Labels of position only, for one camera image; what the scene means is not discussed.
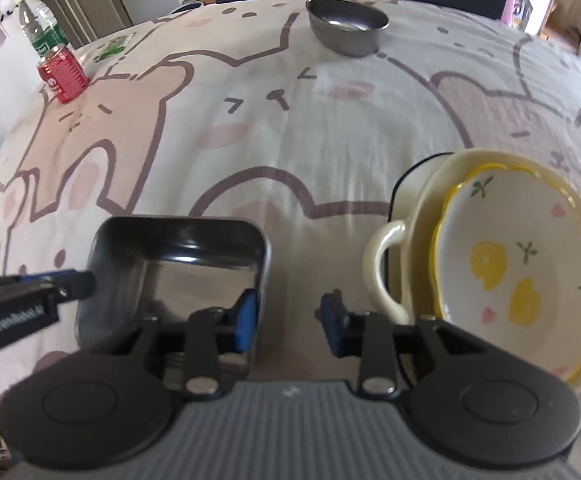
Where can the cartoon printed tablecloth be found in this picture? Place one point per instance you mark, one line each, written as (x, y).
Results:
(295, 160)

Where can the grey kitchen base cabinet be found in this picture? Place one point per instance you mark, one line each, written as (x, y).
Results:
(85, 0)

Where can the square stainless steel tray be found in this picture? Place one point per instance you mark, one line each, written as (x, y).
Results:
(170, 250)

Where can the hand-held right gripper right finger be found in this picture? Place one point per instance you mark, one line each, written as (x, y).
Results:
(330, 322)

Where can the clear green-label water bottle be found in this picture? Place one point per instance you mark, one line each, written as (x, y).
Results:
(40, 25)

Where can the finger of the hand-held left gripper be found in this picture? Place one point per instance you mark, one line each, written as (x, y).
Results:
(78, 285)

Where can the lemon print scalloped plate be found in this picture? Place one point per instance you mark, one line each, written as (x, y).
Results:
(520, 220)

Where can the green snack packet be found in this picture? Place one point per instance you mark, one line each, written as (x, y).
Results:
(115, 47)

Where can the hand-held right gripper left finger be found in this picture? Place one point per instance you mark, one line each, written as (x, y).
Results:
(246, 320)

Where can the round stainless steel bowl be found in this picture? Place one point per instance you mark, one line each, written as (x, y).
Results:
(345, 35)

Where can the white dark-rimmed enamel plate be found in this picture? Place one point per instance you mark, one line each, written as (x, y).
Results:
(410, 190)

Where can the red drink can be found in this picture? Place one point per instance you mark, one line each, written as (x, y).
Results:
(63, 75)

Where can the grey trash bin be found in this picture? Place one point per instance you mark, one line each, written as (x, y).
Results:
(190, 6)

